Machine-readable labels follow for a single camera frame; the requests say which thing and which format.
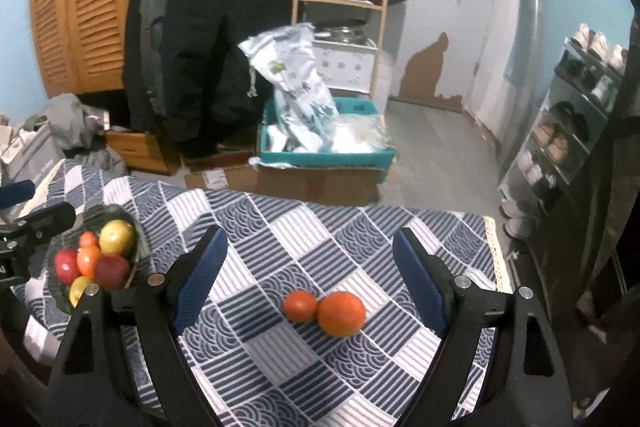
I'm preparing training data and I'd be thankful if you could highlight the steel pot with lid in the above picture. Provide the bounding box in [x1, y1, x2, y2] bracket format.
[314, 18, 367, 46]

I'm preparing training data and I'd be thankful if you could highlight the small yellow fruit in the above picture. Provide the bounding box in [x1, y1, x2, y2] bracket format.
[99, 219, 136, 257]

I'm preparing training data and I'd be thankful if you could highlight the small wooden drawer box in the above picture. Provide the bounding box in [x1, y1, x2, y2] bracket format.
[105, 131, 181, 176]

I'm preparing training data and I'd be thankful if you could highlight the small red apple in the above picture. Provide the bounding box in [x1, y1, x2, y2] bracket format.
[94, 256, 130, 291]
[54, 248, 81, 285]

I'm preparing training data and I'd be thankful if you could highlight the dark glass fruit bowl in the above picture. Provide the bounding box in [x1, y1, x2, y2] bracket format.
[44, 205, 150, 314]

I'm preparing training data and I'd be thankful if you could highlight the teal storage bin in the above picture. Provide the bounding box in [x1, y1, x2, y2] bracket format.
[257, 101, 397, 183]

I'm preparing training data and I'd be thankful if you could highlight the large orange with stem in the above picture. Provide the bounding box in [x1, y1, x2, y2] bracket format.
[317, 291, 367, 338]

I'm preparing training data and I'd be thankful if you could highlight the black hanging jacket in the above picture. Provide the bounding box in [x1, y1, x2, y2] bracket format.
[122, 0, 292, 160]

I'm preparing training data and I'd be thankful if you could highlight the grey clothes pile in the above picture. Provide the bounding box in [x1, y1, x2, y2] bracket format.
[1, 93, 128, 185]

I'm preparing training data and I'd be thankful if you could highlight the grey shoe rack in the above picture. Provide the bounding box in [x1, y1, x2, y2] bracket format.
[499, 23, 627, 241]

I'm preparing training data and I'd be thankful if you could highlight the brown cardboard box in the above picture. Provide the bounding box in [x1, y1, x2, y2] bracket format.
[184, 164, 383, 206]

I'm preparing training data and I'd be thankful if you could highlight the medium orange tangerine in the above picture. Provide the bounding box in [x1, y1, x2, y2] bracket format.
[76, 246, 102, 279]

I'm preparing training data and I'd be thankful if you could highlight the small orange tangerine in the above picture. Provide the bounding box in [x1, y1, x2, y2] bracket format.
[282, 291, 318, 323]

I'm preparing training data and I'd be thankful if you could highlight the white patterned storage box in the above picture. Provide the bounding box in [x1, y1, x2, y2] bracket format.
[312, 39, 378, 94]

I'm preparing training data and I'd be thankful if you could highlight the green yellow pear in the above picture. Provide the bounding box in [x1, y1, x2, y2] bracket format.
[68, 275, 94, 308]

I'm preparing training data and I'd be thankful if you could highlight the white printed plastic bag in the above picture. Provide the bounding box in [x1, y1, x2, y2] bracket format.
[239, 23, 338, 153]

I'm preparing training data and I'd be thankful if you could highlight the blue white patterned tablecloth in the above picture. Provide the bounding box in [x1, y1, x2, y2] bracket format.
[28, 160, 510, 426]

